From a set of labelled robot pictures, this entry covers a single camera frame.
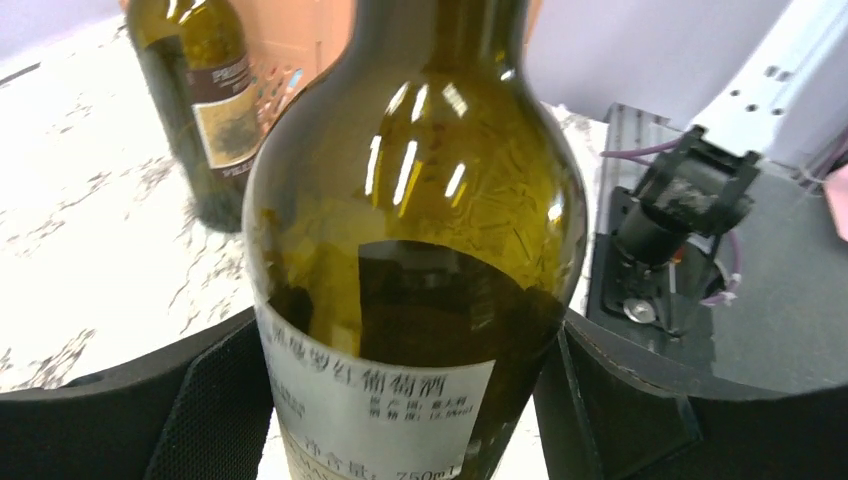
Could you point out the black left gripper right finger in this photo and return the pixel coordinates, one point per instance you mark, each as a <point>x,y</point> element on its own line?
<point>610,409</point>

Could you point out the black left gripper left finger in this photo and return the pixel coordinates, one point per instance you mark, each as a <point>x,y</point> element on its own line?
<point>198,408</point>

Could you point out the dark wine bottle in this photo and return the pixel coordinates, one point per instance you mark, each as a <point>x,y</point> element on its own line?
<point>415,226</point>

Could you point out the green wine bottle silver neck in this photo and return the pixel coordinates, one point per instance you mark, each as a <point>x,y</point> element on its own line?
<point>194,59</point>

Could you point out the pink plastic organizer rack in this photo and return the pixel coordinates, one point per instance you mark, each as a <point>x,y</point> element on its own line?
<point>289,43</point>

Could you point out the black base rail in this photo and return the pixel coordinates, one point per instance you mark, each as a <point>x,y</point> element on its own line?
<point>656,272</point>

